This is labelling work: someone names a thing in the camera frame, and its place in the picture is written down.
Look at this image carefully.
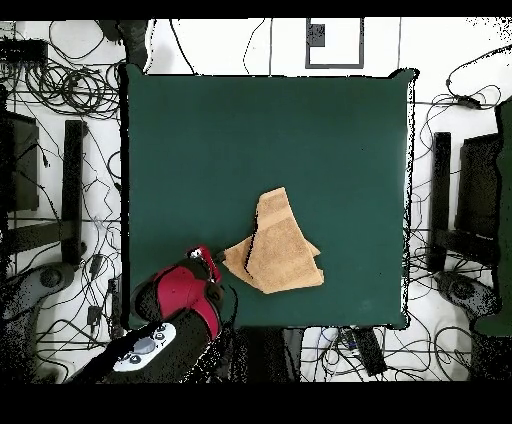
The tan terry towel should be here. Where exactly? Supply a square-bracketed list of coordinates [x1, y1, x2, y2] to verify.
[221, 186, 325, 295]

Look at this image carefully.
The black power strip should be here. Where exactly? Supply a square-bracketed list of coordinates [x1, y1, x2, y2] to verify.
[107, 275, 125, 339]

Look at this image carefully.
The dark green table cloth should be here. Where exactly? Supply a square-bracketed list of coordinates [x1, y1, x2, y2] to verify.
[119, 63, 419, 331]

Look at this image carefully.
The black T-shaped stand base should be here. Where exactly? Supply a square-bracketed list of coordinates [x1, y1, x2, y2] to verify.
[426, 131, 497, 273]
[7, 119, 88, 267]

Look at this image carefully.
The grey caster base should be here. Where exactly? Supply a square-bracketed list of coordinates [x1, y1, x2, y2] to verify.
[0, 261, 77, 383]
[435, 271, 501, 321]

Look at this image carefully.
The black square case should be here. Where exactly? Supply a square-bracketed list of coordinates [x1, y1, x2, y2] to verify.
[455, 133, 501, 241]
[0, 111, 41, 213]

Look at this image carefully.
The person's black shoe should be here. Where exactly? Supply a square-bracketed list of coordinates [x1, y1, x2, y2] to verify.
[115, 18, 150, 70]
[97, 18, 122, 42]

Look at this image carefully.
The black electronics box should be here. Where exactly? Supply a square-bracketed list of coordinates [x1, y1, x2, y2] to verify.
[0, 39, 49, 63]

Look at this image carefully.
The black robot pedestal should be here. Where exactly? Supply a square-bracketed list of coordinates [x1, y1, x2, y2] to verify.
[223, 327, 305, 383]

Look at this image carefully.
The tangled black cable bundle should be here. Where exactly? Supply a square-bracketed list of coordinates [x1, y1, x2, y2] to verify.
[0, 19, 121, 121]

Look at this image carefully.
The grey square floor frame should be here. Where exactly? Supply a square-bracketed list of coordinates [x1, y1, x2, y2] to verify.
[305, 17, 365, 69]

